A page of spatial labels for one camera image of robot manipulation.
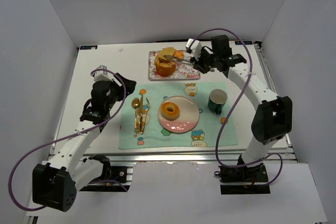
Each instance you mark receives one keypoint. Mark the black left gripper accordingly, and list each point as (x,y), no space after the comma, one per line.
(122,86)

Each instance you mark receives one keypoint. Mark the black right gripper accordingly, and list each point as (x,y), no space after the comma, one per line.
(200,62)

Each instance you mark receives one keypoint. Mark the metal serving tongs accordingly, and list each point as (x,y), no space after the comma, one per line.
(181,61)

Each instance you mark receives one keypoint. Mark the orange glazed donut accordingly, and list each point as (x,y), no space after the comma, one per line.
(170,111)

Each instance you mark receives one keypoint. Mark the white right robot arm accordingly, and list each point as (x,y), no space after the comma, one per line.
(273,114)

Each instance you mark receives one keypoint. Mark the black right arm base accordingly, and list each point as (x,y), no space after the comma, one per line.
(243,178)

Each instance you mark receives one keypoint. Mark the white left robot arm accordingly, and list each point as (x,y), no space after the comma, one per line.
(56,183)

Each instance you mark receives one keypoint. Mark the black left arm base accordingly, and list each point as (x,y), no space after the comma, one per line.
(114,177)

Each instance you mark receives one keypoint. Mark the large sugared bread loaf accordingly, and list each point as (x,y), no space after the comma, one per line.
(164,67)

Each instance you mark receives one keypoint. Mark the sliced herb bread piece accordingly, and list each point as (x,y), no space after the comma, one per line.
(168,51)

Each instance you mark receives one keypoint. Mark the gold spoon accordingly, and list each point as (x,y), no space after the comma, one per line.
(135,104)

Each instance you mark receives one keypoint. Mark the floral rectangular tray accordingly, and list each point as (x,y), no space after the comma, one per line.
(182,72)

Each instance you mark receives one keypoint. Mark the small round bun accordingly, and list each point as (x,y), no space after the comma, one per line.
(179,54)

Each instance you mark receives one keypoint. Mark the blue right corner label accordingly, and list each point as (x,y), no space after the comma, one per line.
(245,42)

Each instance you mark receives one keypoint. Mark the blue corner label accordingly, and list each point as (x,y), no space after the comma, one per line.
(245,42)
(88,47)

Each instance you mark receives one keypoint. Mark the dark green mug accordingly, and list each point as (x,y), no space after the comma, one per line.
(216,101)

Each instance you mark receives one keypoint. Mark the gold knife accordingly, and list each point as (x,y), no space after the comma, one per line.
(141,115)

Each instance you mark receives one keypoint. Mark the blue left corner label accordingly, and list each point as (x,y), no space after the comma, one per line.
(88,47)

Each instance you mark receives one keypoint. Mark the pink white ceramic plate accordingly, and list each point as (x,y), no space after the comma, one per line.
(189,115)

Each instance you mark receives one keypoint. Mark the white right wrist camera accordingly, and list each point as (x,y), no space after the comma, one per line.
(194,47)

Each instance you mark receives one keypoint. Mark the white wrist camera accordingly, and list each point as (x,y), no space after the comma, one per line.
(101,74)
(194,47)

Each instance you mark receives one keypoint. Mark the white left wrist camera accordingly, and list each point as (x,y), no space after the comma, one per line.
(101,74)

